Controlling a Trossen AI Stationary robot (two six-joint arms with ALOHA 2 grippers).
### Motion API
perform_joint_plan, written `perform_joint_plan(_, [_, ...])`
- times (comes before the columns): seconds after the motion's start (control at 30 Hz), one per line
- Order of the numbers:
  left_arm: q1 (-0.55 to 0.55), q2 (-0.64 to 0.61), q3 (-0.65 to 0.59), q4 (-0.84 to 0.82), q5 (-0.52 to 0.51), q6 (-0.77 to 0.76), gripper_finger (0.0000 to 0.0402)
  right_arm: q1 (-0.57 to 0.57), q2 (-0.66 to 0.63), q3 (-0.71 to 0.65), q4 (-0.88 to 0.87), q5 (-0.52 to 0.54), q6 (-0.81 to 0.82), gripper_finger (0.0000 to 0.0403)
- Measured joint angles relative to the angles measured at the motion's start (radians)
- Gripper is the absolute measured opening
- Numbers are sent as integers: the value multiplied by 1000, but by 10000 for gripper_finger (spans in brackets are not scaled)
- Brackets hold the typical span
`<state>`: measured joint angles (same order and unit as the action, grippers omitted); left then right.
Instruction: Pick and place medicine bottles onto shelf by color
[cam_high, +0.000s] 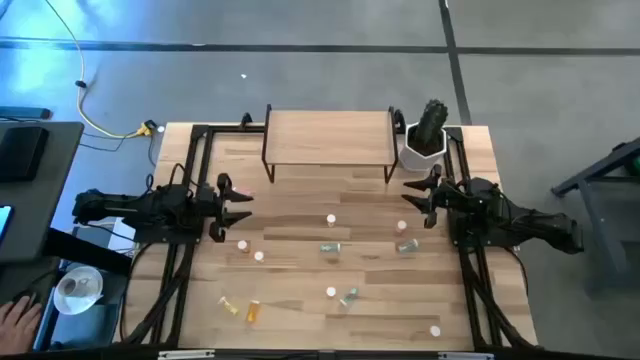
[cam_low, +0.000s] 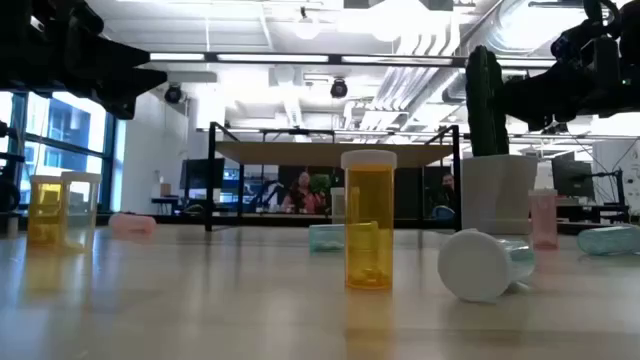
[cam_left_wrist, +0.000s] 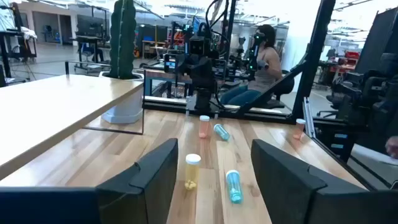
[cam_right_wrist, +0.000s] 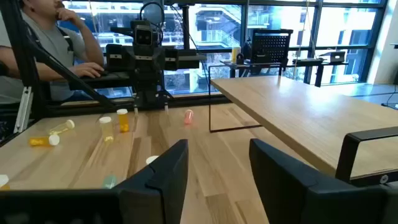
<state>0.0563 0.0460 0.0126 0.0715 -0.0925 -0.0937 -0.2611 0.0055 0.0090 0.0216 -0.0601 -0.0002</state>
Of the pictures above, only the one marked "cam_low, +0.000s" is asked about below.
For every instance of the small cardboard box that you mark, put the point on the small cardboard box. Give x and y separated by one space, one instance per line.
165 190

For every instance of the pink medicine bottle white cap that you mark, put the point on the pink medicine bottle white cap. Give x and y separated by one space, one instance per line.
543 220
132 223

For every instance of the white globe pendant lamp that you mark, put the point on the white globe pendant lamp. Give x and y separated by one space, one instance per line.
306 27

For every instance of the green leafy plant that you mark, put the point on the green leafy plant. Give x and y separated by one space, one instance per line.
320 184

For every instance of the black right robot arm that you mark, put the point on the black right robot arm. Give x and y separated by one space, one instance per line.
632 25

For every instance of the white cabinet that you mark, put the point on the white cabinet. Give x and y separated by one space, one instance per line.
607 155

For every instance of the teal medicine bottle white cap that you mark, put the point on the teal medicine bottle white cap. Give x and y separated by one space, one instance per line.
475 265
325 237
607 240

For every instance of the wooden shelf black metal legs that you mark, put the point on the wooden shelf black metal legs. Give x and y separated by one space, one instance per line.
325 154

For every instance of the blue chair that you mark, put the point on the blue chair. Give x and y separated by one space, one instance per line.
443 213

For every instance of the person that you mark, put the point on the person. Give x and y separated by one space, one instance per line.
446 192
302 197

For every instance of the large window dark frame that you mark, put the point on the large window dark frame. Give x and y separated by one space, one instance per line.
75 130

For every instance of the black ceiling spotlight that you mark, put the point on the black ceiling spotlight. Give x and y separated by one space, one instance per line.
338 89
172 94

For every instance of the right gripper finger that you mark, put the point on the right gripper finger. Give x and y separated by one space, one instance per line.
530 102
562 95

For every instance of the green cactus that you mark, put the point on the green cactus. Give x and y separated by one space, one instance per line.
482 100

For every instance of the black computer monitor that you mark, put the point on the black computer monitor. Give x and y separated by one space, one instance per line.
572 180
202 174

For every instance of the small grey post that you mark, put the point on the small grey post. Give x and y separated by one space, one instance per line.
12 225

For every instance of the orange medicine bottle white cap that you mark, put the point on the orange medicine bottle white cap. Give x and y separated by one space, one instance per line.
369 225
45 215

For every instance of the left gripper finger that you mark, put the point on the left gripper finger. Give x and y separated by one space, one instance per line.
117 55
130 87

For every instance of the black aluminium table frame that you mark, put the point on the black aluminium table frame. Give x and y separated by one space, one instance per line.
175 219

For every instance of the long ceiling light bar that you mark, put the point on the long ceiling light bar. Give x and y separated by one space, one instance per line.
272 58

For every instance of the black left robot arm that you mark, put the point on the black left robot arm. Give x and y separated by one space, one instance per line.
7 195

